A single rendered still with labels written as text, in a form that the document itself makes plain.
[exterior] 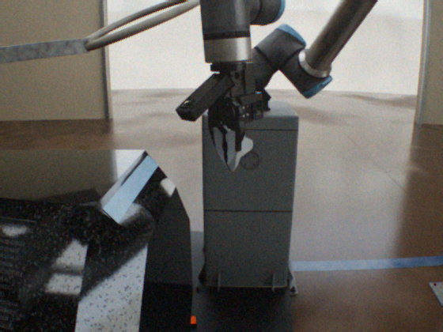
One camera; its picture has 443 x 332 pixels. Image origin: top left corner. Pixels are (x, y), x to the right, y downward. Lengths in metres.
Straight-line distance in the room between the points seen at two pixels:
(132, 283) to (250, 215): 1.03
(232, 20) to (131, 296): 0.52
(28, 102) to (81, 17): 1.63
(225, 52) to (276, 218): 1.11
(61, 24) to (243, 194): 4.92
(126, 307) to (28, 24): 5.91
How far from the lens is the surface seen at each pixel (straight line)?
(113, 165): 0.89
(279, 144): 1.55
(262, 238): 1.72
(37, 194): 0.78
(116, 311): 0.69
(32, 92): 6.42
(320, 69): 1.54
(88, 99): 6.00
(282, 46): 1.62
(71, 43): 1.24
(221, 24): 0.67
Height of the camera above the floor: 1.14
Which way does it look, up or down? 18 degrees down
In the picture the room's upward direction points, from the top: straight up
